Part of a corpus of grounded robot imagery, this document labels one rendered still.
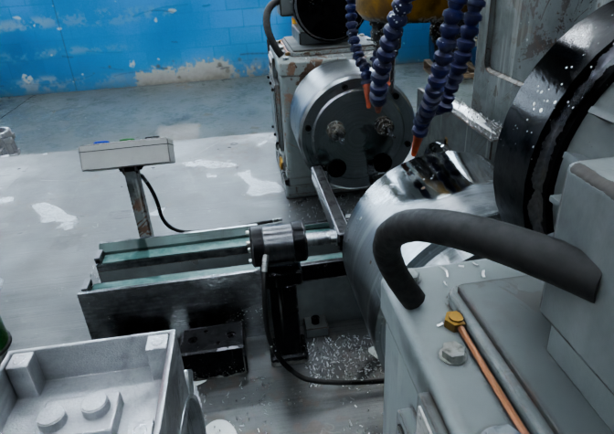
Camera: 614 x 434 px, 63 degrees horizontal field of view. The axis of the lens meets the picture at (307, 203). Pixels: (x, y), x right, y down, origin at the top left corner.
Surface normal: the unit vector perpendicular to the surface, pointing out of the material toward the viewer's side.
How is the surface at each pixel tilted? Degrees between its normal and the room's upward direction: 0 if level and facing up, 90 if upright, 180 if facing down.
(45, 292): 0
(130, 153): 67
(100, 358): 90
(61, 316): 0
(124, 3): 90
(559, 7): 90
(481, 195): 2
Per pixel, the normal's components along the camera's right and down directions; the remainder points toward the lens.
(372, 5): -0.80, 0.31
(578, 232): -0.99, 0.11
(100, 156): 0.11, 0.06
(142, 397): -0.06, -0.89
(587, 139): -0.93, -0.23
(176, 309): 0.15, 0.44
